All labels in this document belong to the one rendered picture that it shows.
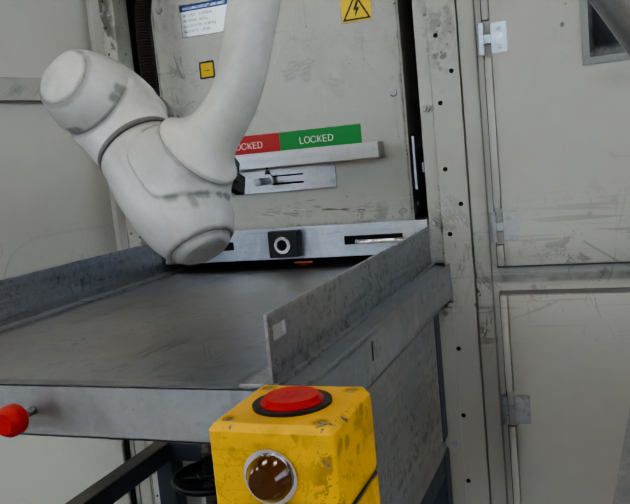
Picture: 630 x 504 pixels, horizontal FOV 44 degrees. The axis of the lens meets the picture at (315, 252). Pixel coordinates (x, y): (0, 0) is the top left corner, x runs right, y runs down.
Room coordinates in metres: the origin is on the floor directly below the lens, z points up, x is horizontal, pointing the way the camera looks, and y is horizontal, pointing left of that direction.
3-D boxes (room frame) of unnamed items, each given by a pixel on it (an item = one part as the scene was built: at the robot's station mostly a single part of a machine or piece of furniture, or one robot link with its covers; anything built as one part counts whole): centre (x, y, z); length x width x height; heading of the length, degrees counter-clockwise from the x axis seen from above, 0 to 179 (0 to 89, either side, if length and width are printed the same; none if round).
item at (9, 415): (0.76, 0.32, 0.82); 0.04 x 0.03 x 0.03; 159
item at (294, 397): (0.46, 0.02, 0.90); 0.04 x 0.04 x 0.02
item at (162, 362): (1.10, 0.18, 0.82); 0.68 x 0.62 x 0.06; 159
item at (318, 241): (1.47, 0.04, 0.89); 0.54 x 0.05 x 0.06; 69
